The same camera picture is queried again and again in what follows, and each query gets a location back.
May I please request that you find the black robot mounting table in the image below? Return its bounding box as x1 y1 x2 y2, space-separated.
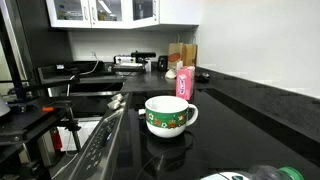
0 98 80 180

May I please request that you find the white crumpled napkin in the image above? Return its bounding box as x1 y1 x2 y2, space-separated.
165 69 176 79

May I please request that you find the red handled clamp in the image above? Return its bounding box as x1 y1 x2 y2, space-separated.
51 129 62 151

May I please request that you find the small black box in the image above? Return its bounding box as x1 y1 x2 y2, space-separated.
157 55 168 72

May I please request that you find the brown paper bag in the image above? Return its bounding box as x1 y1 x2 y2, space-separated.
168 43 197 68

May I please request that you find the white wall cabinet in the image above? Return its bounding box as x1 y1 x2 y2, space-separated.
46 0 201 29

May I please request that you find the stove control panel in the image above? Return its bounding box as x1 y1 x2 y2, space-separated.
67 93 129 180

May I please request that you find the pink sweetener box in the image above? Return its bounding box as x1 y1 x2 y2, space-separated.
176 66 195 100

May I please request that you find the white green festive mug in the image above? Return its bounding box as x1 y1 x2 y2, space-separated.
145 95 199 138

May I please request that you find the clear bottle green cap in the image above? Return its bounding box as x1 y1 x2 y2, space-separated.
199 164 305 180

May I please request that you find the silver black toaster appliance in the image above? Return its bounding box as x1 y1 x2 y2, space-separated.
113 51 156 73

